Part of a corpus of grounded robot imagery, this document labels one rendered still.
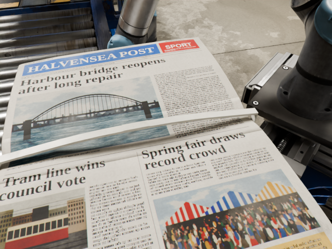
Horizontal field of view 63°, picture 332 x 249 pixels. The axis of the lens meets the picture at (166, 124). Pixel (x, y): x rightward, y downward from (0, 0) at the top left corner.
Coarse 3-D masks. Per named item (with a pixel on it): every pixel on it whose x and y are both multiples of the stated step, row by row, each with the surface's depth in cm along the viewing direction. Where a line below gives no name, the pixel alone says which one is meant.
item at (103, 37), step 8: (96, 0) 114; (96, 8) 108; (96, 16) 103; (104, 16) 103; (96, 24) 99; (104, 24) 99; (96, 32) 94; (104, 32) 94; (96, 40) 91; (104, 40) 90; (104, 48) 87
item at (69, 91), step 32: (32, 64) 40; (64, 64) 39; (96, 64) 39; (128, 64) 39; (160, 64) 38; (192, 64) 38; (32, 96) 34; (64, 96) 34; (96, 96) 34; (128, 96) 34; (160, 96) 34; (192, 96) 34; (224, 96) 34; (32, 128) 30
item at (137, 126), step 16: (208, 112) 31; (224, 112) 31; (240, 112) 31; (256, 112) 32; (112, 128) 28; (128, 128) 28; (144, 128) 29; (48, 144) 28; (64, 144) 27; (0, 160) 27
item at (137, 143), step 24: (120, 120) 31; (144, 120) 31; (216, 120) 32; (240, 120) 32; (24, 144) 29; (96, 144) 29; (120, 144) 29; (144, 144) 29; (168, 144) 29; (192, 144) 29; (0, 168) 27; (24, 168) 26; (48, 168) 26; (72, 168) 26
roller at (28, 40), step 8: (64, 32) 94; (72, 32) 94; (80, 32) 95; (88, 32) 95; (0, 40) 90; (8, 40) 91; (16, 40) 91; (24, 40) 91; (32, 40) 92; (40, 40) 92; (48, 40) 93; (56, 40) 93; (64, 40) 94; (0, 48) 90
